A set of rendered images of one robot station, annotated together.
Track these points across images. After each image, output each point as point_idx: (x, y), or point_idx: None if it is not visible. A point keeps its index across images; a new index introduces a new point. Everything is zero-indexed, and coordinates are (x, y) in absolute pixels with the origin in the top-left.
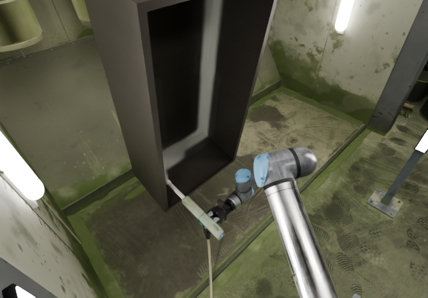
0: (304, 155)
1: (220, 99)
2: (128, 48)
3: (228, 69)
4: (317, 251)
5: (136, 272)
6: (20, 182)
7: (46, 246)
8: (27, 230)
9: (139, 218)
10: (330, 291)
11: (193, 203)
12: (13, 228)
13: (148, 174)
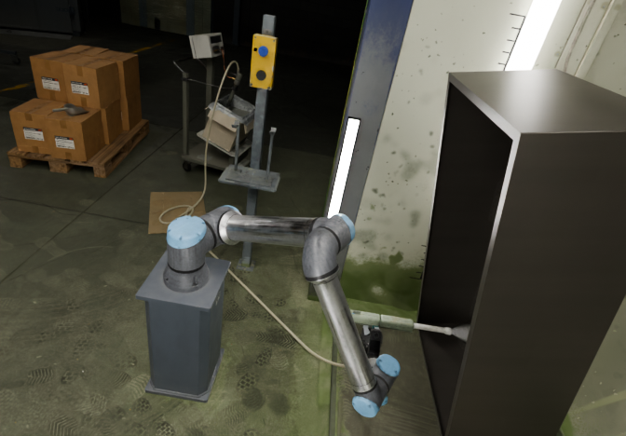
0: (317, 232)
1: (536, 377)
2: (467, 116)
3: (547, 321)
4: (264, 221)
5: (393, 333)
6: None
7: (409, 197)
8: (415, 174)
9: None
10: (245, 219)
11: (399, 321)
12: (407, 154)
13: (449, 279)
